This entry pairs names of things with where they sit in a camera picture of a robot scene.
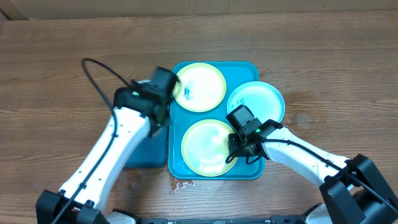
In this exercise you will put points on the yellow plate with blue stain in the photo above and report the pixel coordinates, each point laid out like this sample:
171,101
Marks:
201,87

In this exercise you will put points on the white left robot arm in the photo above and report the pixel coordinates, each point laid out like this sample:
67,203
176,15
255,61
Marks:
133,137

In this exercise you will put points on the black water tray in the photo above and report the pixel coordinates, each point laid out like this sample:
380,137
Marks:
150,153

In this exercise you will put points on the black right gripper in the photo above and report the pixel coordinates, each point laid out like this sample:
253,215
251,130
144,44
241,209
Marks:
236,140

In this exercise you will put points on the light blue plate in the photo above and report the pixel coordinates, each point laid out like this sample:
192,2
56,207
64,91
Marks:
264,101

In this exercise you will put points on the brown cardboard backdrop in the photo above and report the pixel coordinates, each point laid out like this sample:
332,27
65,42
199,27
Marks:
67,9

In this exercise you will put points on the teal serving tray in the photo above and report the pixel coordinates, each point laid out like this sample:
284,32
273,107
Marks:
236,73

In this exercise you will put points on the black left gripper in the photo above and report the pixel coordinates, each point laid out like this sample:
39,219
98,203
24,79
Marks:
159,127

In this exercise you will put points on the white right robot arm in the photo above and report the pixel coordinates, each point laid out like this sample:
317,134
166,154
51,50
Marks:
353,190

